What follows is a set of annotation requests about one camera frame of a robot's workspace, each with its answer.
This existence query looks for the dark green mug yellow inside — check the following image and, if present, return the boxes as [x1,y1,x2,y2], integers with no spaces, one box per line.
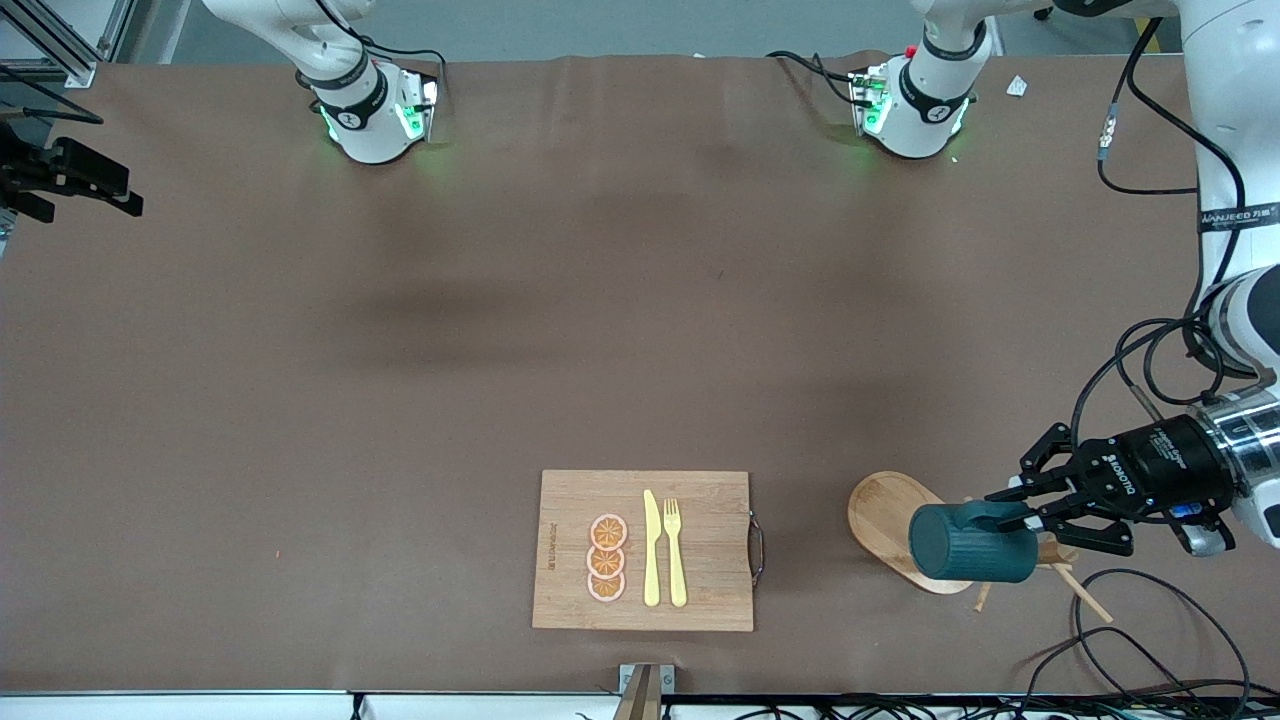
[908,500,1041,584]

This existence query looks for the wooden mug rack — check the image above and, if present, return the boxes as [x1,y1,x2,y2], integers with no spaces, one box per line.
[847,471,1115,625]

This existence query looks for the yellow plastic fork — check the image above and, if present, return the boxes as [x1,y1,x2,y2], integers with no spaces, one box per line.
[664,498,689,609]

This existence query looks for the yellow plastic knife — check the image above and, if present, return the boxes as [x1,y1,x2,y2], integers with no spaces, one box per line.
[643,489,663,608]

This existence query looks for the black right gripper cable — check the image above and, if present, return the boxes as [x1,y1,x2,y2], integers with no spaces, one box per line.
[0,62,105,127]

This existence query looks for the black looped cable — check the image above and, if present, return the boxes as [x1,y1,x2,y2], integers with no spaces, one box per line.
[1015,568,1253,713]

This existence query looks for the aluminium frame post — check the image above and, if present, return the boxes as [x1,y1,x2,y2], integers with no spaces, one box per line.
[0,0,136,89]

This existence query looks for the black right arm base cable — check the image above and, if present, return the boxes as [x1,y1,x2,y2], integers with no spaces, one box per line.
[318,0,448,91]

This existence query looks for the black arm base cable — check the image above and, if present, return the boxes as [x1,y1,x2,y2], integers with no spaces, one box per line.
[768,50,866,106]
[318,0,448,91]

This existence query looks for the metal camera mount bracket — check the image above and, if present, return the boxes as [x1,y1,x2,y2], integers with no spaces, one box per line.
[618,663,676,720]

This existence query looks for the black left arm base cable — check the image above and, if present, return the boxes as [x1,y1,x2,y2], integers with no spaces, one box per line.
[768,50,866,106]

